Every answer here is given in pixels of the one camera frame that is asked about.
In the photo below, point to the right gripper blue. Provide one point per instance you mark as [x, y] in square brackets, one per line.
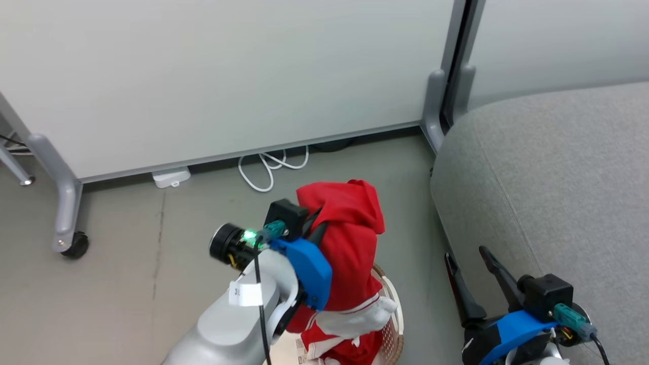
[502, 329]

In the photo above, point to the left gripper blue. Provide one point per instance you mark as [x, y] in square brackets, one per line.
[309, 271]

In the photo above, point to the red and white garment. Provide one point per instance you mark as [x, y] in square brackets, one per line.
[355, 243]

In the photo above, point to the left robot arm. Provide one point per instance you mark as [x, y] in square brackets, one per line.
[228, 329]

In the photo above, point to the white woven laundry basket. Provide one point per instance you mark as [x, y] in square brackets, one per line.
[393, 324]

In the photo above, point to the white paper label tag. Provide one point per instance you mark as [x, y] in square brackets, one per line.
[246, 294]

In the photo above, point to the grey fabric sofa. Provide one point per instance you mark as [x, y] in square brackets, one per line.
[557, 203]

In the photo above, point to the white power adapter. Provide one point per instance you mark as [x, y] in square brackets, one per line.
[171, 177]

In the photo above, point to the grey partition foot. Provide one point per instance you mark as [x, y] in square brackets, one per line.
[466, 86]
[68, 203]
[432, 111]

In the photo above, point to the large white partition panel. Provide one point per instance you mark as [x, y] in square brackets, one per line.
[203, 76]

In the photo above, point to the black caster wheel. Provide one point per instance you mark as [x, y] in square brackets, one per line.
[76, 247]

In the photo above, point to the grey metal tube leg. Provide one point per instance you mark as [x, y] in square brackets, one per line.
[12, 167]

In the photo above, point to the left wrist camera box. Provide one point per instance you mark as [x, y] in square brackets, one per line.
[286, 217]

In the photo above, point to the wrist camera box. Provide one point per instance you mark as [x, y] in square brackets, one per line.
[550, 296]
[286, 217]

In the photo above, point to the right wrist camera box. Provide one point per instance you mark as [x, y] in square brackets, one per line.
[550, 296]

